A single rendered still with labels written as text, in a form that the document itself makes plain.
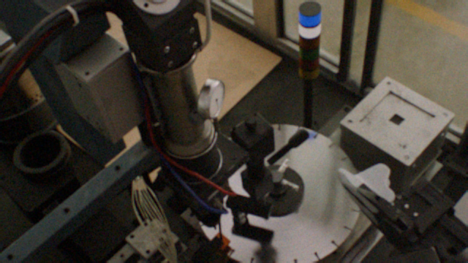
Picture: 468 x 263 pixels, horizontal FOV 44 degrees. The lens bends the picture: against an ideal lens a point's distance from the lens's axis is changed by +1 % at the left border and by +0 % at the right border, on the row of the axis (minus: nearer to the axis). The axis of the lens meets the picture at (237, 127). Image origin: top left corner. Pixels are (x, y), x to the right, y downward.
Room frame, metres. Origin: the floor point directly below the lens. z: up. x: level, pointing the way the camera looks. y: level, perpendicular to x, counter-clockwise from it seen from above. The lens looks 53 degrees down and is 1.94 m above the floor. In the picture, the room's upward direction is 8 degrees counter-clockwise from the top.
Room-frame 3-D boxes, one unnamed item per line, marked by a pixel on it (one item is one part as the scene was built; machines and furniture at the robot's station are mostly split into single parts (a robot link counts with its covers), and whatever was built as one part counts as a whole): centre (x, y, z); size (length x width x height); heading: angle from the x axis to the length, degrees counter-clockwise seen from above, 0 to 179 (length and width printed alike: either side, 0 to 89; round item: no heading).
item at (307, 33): (0.87, -0.18, 1.11); 0.05 x 0.04 x 0.03; 40
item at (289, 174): (0.59, -0.06, 0.96); 0.11 x 0.11 x 0.03
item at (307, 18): (0.87, -0.18, 1.14); 0.05 x 0.04 x 0.03; 40
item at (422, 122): (0.75, -0.36, 0.82); 0.18 x 0.18 x 0.15; 40
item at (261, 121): (0.52, -0.02, 1.17); 0.06 x 0.05 x 0.20; 121
